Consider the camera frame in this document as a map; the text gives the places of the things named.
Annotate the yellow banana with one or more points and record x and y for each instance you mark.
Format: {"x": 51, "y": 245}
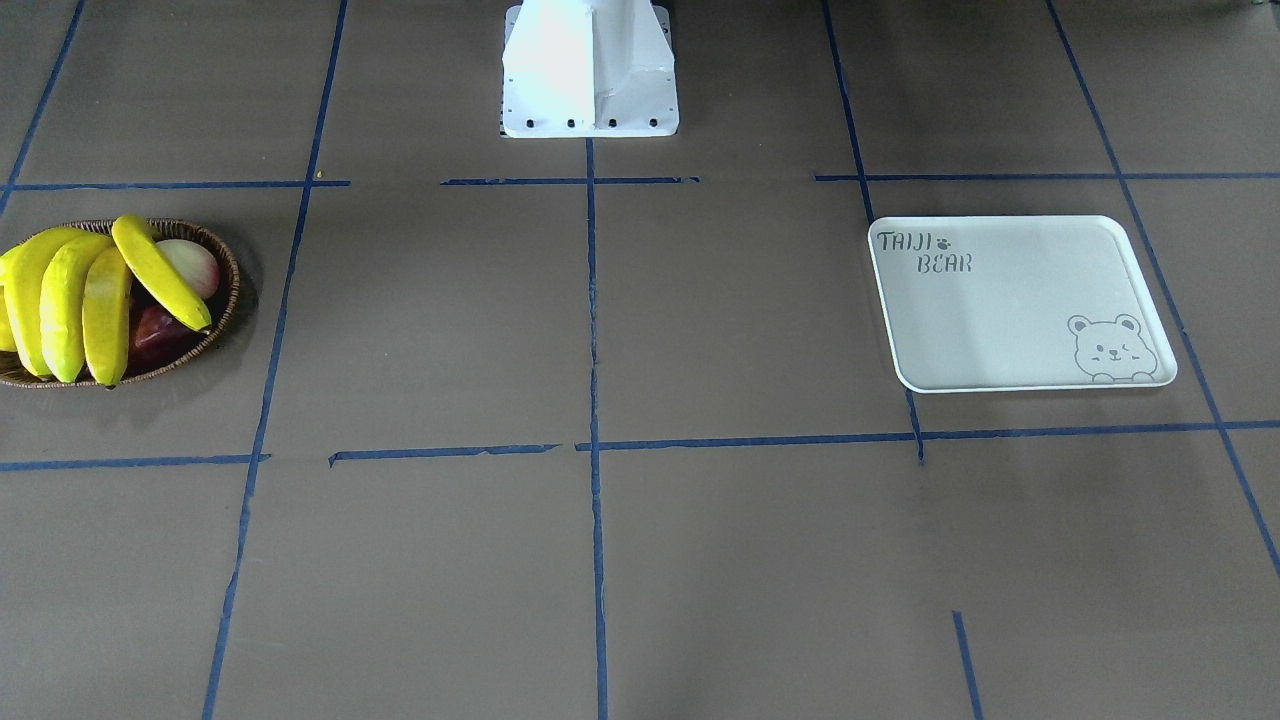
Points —
{"x": 133, "y": 239}
{"x": 24, "y": 269}
{"x": 106, "y": 318}
{"x": 61, "y": 302}

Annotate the white bear tray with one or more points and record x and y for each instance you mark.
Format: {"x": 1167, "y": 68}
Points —
{"x": 999, "y": 304}

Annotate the pale pink apple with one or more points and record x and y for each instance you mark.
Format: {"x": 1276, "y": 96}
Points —
{"x": 195, "y": 265}

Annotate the dark red apple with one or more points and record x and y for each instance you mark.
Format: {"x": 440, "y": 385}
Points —
{"x": 158, "y": 339}

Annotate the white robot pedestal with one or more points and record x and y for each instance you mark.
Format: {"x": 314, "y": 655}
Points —
{"x": 588, "y": 69}

